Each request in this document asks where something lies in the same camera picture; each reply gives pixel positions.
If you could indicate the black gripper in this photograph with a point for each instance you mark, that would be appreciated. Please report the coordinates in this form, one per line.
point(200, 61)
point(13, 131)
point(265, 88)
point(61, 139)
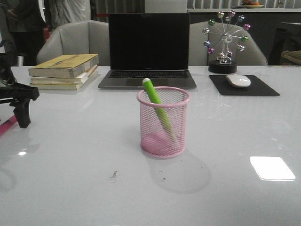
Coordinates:
point(19, 95)

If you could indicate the pink red pen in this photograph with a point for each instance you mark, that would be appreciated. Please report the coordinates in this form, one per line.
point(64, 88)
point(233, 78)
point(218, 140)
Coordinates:
point(7, 124)

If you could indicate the green pen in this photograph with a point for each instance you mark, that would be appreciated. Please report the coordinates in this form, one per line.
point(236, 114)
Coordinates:
point(161, 113)

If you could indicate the pink mesh pen holder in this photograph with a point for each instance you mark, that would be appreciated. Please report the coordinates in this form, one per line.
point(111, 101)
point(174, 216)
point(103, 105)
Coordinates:
point(154, 140)

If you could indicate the bottom book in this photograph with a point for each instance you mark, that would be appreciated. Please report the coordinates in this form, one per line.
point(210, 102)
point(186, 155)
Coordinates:
point(58, 86)

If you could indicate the top yellow book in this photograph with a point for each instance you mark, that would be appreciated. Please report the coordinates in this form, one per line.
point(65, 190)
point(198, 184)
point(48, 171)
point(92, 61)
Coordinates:
point(65, 66)

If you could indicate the middle book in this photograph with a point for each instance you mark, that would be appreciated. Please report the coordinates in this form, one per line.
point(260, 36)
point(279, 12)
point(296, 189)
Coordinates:
point(81, 79)

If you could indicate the person in dark clothes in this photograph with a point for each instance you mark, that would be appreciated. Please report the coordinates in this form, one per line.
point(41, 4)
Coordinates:
point(26, 25)

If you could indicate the left grey chair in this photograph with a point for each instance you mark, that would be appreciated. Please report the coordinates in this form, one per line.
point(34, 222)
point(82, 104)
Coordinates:
point(78, 38)

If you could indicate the grey chair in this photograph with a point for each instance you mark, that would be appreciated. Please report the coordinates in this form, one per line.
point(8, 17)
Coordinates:
point(204, 48)
point(78, 38)

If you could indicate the person in white shirt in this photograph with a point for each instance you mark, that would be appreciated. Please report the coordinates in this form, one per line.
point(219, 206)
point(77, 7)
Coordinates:
point(68, 11)

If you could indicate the grey laptop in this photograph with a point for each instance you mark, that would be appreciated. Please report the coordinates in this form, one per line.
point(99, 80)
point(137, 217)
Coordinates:
point(148, 45)

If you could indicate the right grey chair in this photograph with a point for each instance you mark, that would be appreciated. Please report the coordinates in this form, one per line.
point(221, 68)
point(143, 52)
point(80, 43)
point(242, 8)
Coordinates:
point(204, 48)

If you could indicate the ferris wheel desk ornament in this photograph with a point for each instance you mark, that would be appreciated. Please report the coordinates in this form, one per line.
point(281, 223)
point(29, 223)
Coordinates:
point(227, 36)

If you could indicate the white computer mouse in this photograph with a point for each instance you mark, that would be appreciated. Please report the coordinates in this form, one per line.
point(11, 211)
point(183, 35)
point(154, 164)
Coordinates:
point(238, 81)

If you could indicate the black mouse pad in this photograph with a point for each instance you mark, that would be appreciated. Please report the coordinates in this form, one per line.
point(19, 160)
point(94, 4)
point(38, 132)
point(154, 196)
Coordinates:
point(256, 88)

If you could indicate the bowl of fruit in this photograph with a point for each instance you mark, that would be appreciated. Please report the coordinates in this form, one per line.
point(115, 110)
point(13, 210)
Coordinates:
point(251, 4)

